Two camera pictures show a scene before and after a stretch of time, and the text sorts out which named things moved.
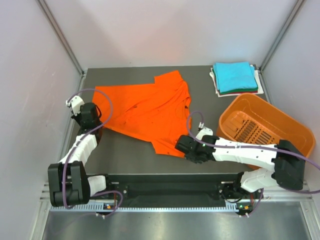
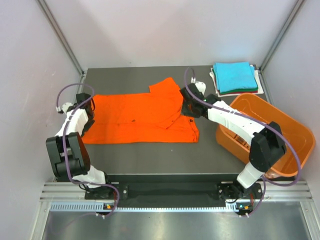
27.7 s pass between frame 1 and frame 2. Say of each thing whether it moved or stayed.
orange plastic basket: stayed
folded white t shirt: stayed
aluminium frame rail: stayed
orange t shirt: moved
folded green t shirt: stayed
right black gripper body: moved
